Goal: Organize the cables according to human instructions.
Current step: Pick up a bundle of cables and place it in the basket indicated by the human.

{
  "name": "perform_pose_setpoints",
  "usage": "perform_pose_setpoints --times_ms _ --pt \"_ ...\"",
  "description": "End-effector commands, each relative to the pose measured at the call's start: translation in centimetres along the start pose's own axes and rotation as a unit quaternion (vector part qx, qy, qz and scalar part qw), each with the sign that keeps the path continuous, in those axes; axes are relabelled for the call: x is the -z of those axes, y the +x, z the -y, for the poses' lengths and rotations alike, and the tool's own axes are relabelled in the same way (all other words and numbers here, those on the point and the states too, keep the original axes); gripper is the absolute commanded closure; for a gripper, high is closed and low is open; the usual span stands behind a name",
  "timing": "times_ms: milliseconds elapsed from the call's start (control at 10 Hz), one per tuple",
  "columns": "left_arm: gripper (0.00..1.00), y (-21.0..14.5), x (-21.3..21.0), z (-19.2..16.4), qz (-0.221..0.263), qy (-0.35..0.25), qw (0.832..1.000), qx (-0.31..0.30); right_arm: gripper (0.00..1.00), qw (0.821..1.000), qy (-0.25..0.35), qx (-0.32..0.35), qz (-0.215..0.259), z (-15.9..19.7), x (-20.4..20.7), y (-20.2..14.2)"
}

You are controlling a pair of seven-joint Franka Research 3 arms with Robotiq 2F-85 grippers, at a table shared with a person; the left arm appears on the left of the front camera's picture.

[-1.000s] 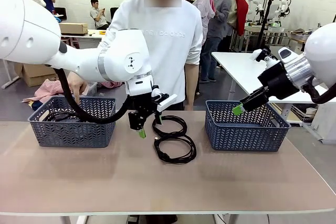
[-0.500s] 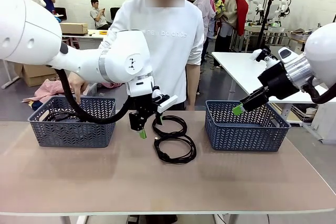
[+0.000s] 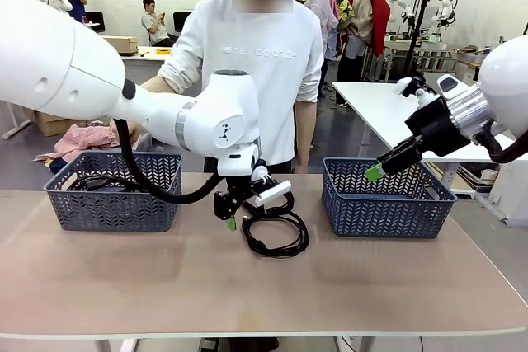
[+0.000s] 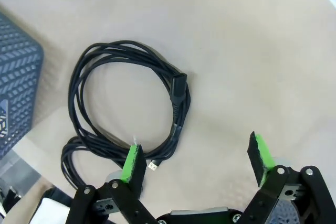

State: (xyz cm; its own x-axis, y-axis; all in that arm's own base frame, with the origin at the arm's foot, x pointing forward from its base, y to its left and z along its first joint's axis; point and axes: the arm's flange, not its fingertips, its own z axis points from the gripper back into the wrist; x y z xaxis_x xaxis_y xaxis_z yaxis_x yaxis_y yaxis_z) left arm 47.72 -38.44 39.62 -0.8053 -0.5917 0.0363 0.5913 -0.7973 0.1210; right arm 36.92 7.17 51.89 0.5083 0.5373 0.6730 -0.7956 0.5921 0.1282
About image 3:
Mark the seated man with phone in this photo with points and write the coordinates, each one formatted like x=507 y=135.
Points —
x=154 y=24

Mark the cardboard box on desk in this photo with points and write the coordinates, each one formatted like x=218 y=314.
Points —
x=123 y=43

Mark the person's right forearm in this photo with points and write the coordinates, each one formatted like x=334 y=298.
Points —
x=154 y=85

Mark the white table leg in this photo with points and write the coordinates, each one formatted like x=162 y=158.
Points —
x=354 y=344
x=111 y=345

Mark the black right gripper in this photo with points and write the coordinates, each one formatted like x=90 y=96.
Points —
x=437 y=129

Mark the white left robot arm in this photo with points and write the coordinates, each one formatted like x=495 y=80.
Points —
x=41 y=59

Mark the mannequin with beige red coat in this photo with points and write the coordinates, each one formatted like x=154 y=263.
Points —
x=365 y=10

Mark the background workbench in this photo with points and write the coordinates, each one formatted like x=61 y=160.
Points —
x=420 y=49

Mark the person's left forearm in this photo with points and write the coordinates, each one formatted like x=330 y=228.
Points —
x=306 y=129

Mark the black tripod stand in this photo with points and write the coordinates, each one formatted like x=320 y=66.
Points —
x=416 y=26

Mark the black office chair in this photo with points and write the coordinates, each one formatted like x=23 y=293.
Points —
x=181 y=22
x=95 y=20

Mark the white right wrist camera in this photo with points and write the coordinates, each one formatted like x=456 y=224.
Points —
x=404 y=86

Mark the white side table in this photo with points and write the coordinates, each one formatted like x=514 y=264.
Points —
x=371 y=104

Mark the white cabinet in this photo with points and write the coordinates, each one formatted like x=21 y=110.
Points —
x=511 y=191

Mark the wooden tray table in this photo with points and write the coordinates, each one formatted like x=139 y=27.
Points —
x=468 y=53

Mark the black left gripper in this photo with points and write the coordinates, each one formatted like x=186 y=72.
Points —
x=237 y=187

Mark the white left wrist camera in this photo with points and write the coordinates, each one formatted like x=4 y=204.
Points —
x=274 y=193

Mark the person in white sweatshirt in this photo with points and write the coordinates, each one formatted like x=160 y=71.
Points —
x=255 y=92

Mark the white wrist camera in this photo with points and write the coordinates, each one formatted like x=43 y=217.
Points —
x=274 y=193
x=404 y=86

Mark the person's right hand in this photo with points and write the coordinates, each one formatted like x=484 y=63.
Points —
x=134 y=132

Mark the pink checked cloth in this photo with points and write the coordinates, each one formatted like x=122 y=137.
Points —
x=78 y=142

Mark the person's left hand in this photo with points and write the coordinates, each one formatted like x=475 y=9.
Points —
x=302 y=164

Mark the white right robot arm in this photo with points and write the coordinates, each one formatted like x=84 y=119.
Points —
x=507 y=76

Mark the large cardboard floor box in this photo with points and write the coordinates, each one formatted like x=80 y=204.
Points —
x=53 y=125

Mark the yellow tape roll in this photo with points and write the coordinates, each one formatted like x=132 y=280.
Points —
x=163 y=51

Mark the white background desk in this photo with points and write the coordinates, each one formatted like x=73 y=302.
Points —
x=144 y=59

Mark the mannequin with pink shirt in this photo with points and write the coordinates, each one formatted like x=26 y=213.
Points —
x=323 y=10

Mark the grey plastic lattice basket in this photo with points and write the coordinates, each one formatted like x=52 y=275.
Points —
x=383 y=216
x=123 y=212

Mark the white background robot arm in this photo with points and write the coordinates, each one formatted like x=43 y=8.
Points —
x=447 y=10
x=400 y=1

